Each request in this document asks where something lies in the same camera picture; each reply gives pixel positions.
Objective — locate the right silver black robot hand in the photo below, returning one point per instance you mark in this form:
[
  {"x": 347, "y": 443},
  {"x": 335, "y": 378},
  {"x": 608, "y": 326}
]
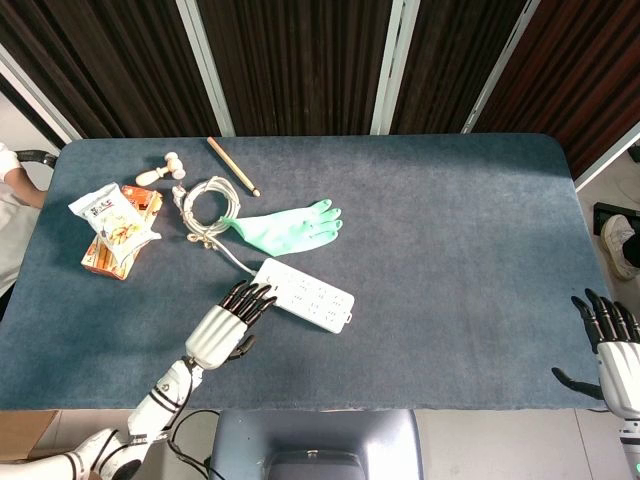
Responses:
[{"x": 620, "y": 370}]

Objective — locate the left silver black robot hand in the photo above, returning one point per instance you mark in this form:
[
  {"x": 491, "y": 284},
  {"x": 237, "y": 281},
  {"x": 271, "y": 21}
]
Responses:
[{"x": 215, "y": 332}]

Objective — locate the white power strip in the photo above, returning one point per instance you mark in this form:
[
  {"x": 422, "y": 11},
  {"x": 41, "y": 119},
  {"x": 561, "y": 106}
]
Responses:
[{"x": 310, "y": 295}]

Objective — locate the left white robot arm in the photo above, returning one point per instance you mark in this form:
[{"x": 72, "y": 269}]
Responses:
[{"x": 160, "y": 400}]

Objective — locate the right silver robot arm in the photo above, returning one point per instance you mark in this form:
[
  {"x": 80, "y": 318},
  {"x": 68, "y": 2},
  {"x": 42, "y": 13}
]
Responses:
[{"x": 631, "y": 445}]

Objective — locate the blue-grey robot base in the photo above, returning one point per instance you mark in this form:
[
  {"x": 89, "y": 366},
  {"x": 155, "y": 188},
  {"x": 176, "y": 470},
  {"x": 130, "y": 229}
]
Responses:
[{"x": 315, "y": 435}]

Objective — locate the green rubber glove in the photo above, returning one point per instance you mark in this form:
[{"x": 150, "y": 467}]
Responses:
[{"x": 280, "y": 230}]

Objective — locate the white sneaker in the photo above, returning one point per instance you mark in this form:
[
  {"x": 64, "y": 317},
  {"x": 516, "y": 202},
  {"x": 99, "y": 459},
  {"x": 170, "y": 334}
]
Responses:
[{"x": 617, "y": 245}]

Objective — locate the orange snack box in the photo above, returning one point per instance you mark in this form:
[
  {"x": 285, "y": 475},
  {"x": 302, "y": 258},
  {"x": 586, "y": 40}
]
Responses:
[{"x": 107, "y": 262}]

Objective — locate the black floor object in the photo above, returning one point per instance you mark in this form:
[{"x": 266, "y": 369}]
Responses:
[{"x": 602, "y": 215}]

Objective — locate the white snack bag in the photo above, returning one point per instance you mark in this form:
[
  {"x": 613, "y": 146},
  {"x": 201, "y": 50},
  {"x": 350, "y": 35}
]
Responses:
[{"x": 110, "y": 215}]

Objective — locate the wooden drumstick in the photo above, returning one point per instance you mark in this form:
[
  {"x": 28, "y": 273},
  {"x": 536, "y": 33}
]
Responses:
[{"x": 232, "y": 165}]

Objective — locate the small wooden mallet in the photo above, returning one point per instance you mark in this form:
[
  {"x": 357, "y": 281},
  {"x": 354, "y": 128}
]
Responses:
[{"x": 175, "y": 165}]

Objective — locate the cardboard box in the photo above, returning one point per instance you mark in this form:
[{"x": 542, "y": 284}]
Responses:
[{"x": 20, "y": 432}]

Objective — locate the person in white clothing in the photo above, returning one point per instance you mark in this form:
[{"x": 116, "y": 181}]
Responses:
[{"x": 12, "y": 225}]

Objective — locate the grey partition frame post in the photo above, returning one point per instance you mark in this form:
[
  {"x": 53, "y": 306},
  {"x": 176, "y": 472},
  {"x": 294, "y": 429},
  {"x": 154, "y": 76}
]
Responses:
[
  {"x": 207, "y": 70},
  {"x": 607, "y": 160},
  {"x": 35, "y": 97},
  {"x": 500, "y": 65},
  {"x": 395, "y": 65}
]

